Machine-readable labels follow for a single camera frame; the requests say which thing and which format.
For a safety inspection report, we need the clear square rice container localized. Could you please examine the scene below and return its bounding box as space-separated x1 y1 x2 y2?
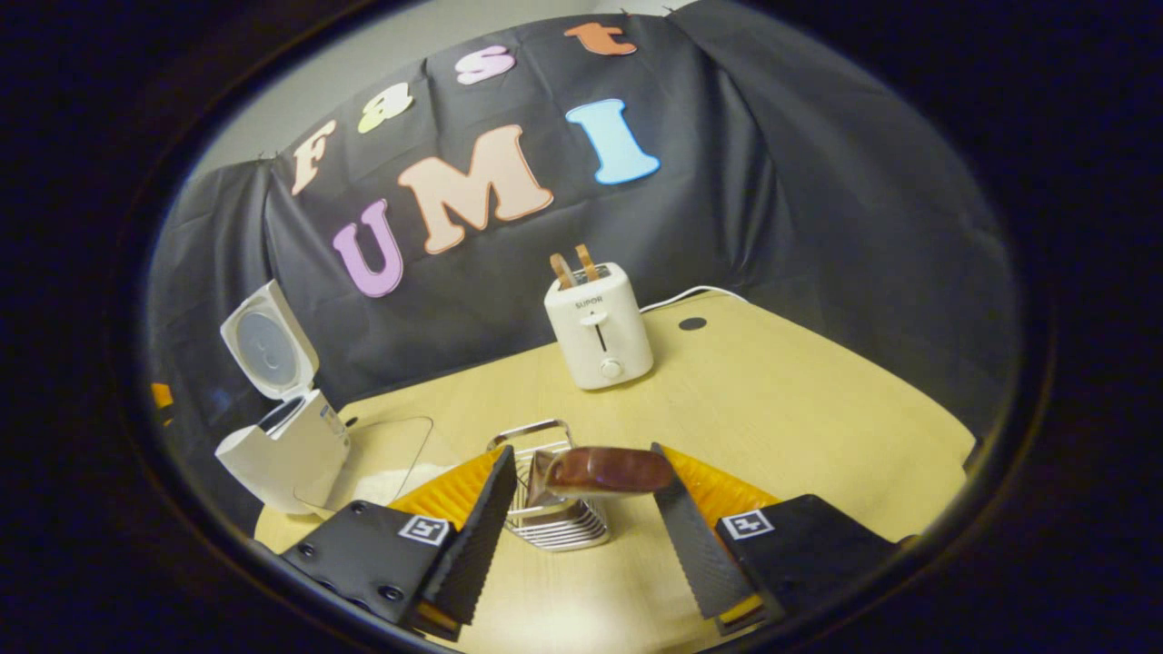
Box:
293 416 460 515

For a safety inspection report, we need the brown wooden spoon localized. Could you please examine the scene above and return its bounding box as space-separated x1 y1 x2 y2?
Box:
527 446 675 510

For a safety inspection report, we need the white rice cooker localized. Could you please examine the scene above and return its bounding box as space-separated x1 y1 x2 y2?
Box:
215 280 352 516

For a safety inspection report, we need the black backdrop cloth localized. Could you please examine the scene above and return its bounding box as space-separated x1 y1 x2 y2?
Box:
145 0 1019 537

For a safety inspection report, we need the metal wire chopstick holder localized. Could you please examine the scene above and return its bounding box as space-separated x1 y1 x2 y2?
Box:
488 419 611 552

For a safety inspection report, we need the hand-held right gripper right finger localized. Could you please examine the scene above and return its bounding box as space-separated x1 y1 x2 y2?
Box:
651 442 900 637

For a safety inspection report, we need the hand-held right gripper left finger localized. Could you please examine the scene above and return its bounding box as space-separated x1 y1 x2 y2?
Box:
282 445 518 641

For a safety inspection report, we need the white toaster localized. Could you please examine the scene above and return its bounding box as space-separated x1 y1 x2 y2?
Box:
544 263 654 391

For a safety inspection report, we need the white toaster cable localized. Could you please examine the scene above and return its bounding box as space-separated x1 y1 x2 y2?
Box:
639 285 750 314

